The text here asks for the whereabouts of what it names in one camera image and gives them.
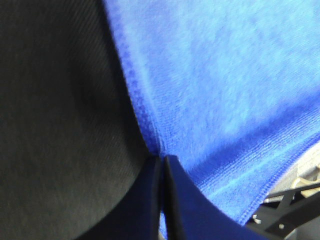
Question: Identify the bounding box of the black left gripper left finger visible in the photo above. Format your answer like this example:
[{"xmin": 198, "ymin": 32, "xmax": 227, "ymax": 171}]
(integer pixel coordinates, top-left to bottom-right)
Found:
[{"xmin": 78, "ymin": 156, "xmax": 162, "ymax": 240}]

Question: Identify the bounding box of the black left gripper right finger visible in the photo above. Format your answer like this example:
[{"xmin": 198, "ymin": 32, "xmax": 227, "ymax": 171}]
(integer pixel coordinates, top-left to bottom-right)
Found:
[{"xmin": 163, "ymin": 155, "xmax": 265, "ymax": 240}]

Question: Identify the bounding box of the black tablecloth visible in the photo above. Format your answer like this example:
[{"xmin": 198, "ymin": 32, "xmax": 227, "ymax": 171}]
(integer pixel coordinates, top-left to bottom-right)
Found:
[{"xmin": 0, "ymin": 0, "xmax": 149, "ymax": 240}]

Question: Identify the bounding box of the black metal frame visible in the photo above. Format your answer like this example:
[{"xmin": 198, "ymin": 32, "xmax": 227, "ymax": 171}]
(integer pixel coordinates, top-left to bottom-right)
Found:
[{"xmin": 245, "ymin": 183, "xmax": 320, "ymax": 240}]

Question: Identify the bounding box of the blue microfiber towel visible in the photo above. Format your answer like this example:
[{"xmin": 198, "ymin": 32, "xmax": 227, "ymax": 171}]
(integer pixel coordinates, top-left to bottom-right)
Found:
[{"xmin": 104, "ymin": 0, "xmax": 320, "ymax": 227}]

